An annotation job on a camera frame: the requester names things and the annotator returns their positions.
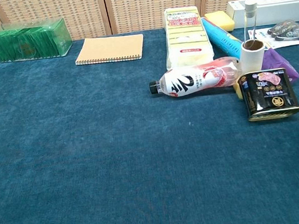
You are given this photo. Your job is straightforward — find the clear glass bottle white cap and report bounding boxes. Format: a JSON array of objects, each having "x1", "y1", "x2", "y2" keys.
[{"x1": 239, "y1": 0, "x2": 262, "y2": 43}]

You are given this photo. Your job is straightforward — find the pink white drink bottle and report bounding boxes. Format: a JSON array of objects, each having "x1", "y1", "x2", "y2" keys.
[{"x1": 147, "y1": 55, "x2": 246, "y2": 101}]

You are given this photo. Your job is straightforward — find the dark blue table cloth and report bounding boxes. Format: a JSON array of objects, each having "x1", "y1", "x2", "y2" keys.
[{"x1": 0, "y1": 13, "x2": 299, "y2": 224}]

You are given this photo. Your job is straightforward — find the kraft spiral notebook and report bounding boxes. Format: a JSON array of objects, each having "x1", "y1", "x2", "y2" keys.
[{"x1": 72, "y1": 32, "x2": 147, "y2": 67}]

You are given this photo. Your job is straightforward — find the yellow sponge multipack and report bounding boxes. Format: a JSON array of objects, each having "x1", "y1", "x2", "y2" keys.
[{"x1": 159, "y1": 4, "x2": 216, "y2": 71}]

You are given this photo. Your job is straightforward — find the small yellow sponge piece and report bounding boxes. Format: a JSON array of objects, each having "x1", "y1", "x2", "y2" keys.
[{"x1": 232, "y1": 81, "x2": 245, "y2": 100}]

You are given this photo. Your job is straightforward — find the woven wooden folding screen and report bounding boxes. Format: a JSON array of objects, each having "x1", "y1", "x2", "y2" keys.
[{"x1": 0, "y1": 0, "x2": 299, "y2": 49}]

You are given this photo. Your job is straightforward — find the white paper roll cardboard core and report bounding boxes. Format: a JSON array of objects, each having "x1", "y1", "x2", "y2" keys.
[{"x1": 239, "y1": 38, "x2": 267, "y2": 75}]

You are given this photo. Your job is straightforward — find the yellow sponge block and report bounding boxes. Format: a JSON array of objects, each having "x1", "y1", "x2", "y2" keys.
[{"x1": 204, "y1": 9, "x2": 236, "y2": 34}]

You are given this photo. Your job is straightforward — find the black luncheon meat can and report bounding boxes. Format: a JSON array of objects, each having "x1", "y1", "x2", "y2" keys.
[{"x1": 236, "y1": 66, "x2": 299, "y2": 124}]

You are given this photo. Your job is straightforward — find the purple packet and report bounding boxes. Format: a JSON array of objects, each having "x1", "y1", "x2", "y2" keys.
[{"x1": 260, "y1": 45, "x2": 299, "y2": 86}]

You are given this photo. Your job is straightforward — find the clear box green tea bags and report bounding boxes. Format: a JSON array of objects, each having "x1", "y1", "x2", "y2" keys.
[{"x1": 0, "y1": 15, "x2": 75, "y2": 64}]

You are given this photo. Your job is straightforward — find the correction tape blister pack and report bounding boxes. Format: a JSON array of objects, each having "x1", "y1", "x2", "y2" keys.
[{"x1": 246, "y1": 18, "x2": 299, "y2": 52}]

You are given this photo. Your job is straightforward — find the white power strip box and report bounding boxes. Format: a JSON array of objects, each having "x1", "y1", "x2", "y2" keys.
[{"x1": 224, "y1": 0, "x2": 299, "y2": 30}]

